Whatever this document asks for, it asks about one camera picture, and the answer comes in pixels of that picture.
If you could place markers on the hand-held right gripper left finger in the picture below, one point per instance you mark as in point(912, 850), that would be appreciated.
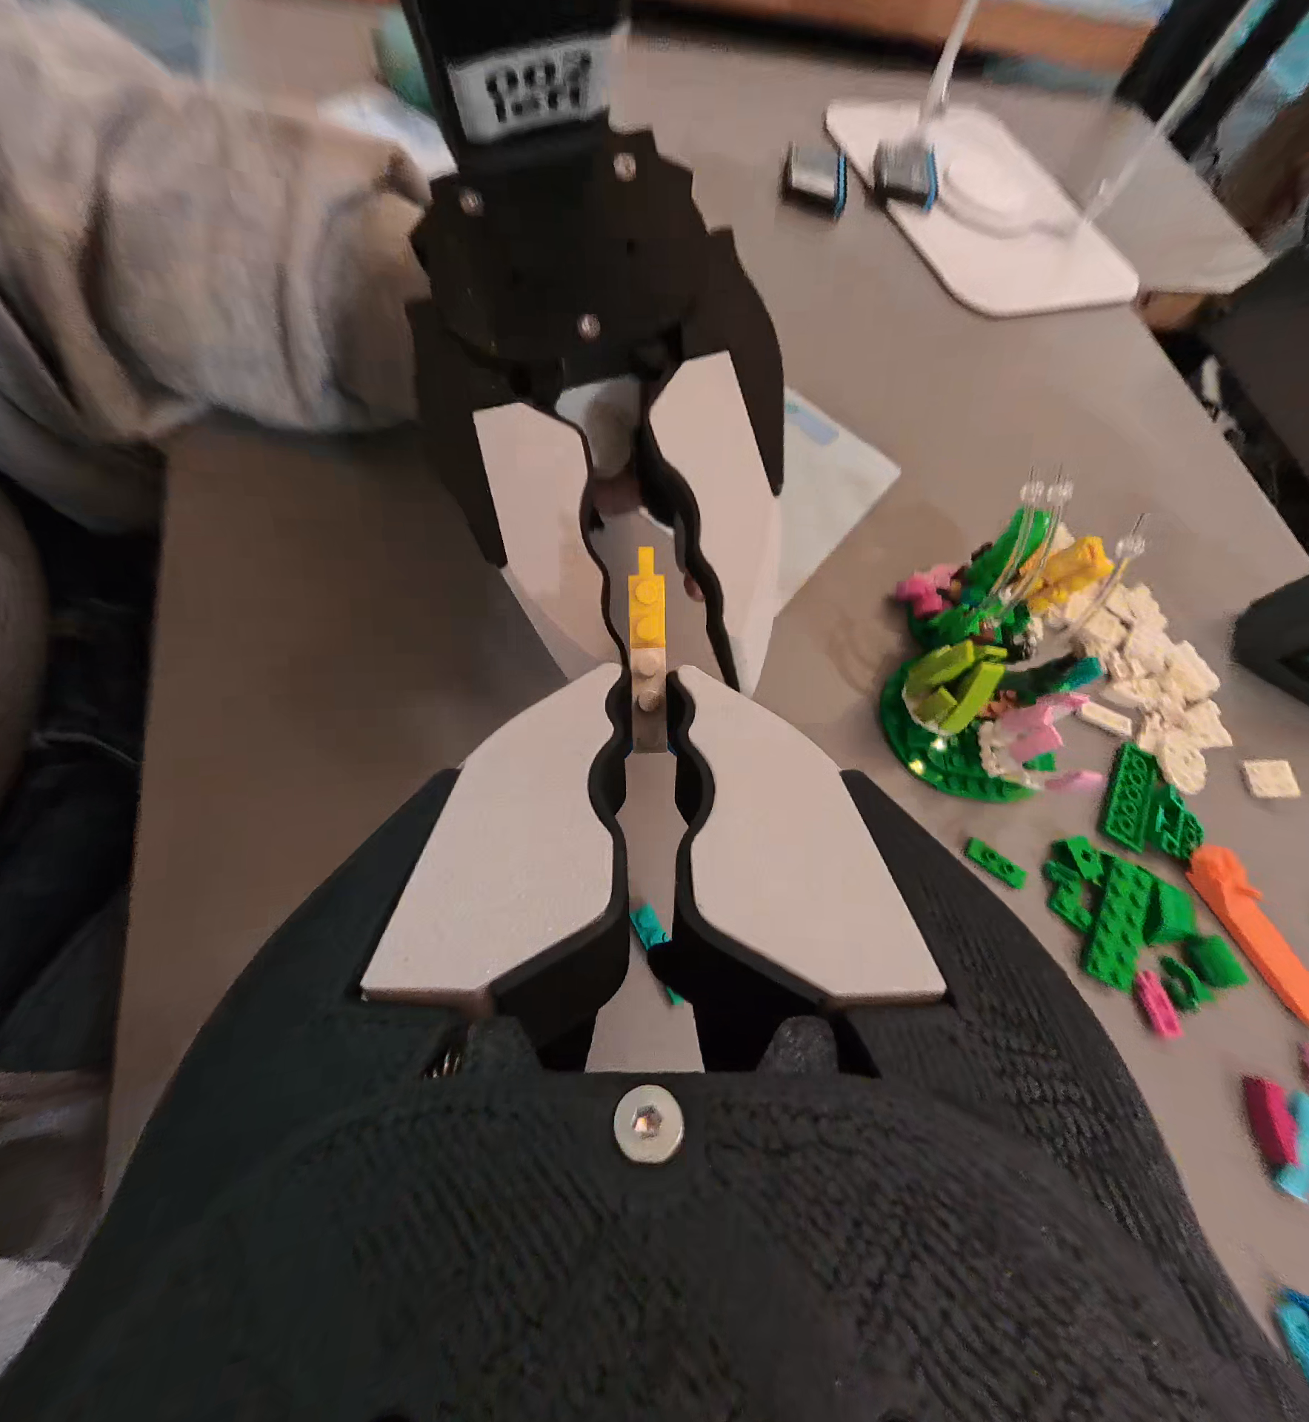
point(501, 879)

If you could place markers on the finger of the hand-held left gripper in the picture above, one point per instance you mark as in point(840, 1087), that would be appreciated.
point(539, 521)
point(727, 500)

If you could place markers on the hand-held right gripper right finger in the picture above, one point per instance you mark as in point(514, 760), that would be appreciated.
point(810, 879)

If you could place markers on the striped brick assembly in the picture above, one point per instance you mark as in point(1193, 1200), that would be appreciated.
point(648, 606)

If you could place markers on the person's left forearm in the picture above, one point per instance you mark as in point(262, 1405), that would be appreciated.
point(164, 244)

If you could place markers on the grey desk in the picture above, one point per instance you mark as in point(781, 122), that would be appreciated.
point(330, 621)

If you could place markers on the brick instruction booklet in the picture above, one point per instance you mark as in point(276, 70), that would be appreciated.
point(833, 489)

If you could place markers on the teal brick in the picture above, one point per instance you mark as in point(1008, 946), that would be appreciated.
point(648, 926)

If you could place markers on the small green plate brick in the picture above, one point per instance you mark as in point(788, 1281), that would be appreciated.
point(993, 861)

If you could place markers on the mint green soft object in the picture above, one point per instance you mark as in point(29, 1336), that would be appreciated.
point(401, 56)

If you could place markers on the green plant brick model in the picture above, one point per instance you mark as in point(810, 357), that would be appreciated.
point(961, 676)

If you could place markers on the pile of green bricks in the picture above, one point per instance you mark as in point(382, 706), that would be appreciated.
point(1126, 901)

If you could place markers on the white lamp base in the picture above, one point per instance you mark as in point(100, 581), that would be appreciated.
point(998, 210)

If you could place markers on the pile of white bricks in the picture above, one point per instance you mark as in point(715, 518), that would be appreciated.
point(1161, 676)

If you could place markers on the person's blue jeans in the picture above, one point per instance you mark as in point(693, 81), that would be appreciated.
point(66, 798)

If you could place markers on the orange brick separator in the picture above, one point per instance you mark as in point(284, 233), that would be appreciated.
point(1256, 932)

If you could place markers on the wooden edged table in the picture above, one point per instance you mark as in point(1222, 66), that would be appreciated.
point(941, 29)

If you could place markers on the flat white square brick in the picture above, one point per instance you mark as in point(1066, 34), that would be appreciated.
point(1272, 777)

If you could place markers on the scattered small coloured bricks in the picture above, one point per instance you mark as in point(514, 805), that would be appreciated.
point(1272, 1117)

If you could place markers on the person's grey cardigan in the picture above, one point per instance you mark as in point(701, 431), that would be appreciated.
point(10, 1157)

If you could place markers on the black office chair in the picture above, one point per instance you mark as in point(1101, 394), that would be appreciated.
point(1300, 378)

